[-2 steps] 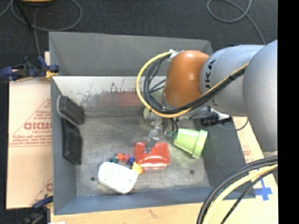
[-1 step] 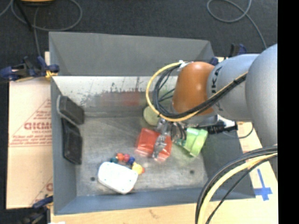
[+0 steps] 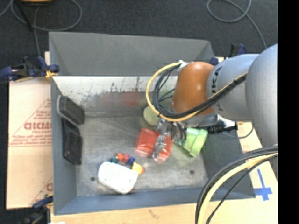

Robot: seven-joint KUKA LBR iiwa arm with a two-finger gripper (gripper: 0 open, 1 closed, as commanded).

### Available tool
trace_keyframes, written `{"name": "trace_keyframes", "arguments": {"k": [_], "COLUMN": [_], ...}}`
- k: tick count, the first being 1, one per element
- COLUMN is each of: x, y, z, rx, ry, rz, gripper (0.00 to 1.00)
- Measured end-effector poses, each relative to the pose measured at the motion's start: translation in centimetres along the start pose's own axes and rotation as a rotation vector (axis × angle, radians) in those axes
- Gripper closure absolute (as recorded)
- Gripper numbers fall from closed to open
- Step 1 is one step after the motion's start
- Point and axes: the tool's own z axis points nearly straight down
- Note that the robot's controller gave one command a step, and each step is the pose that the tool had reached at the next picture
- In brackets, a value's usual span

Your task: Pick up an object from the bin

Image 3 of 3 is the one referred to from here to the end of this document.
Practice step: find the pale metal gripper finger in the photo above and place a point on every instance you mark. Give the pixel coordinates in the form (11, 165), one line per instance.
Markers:
(157, 149)
(164, 144)

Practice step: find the red box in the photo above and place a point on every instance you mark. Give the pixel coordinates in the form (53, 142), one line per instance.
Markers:
(146, 141)

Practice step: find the pale green ball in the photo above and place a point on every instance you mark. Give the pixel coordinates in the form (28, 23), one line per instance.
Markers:
(149, 115)

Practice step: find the light green cup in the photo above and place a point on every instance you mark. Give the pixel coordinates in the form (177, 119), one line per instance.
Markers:
(195, 142)

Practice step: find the multicoloured bead toy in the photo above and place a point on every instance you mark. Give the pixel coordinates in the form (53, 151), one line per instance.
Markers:
(126, 158)

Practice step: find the grey metal bin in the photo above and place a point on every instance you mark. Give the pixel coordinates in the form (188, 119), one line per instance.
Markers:
(112, 139)

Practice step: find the white rounded plastic case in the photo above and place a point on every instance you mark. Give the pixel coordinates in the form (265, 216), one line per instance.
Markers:
(116, 177)

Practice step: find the brown cardboard board, red print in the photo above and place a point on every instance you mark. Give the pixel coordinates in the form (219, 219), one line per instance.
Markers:
(28, 148)

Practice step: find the black cylinder on white bracket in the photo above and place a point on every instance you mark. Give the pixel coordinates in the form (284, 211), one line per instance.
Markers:
(217, 128)

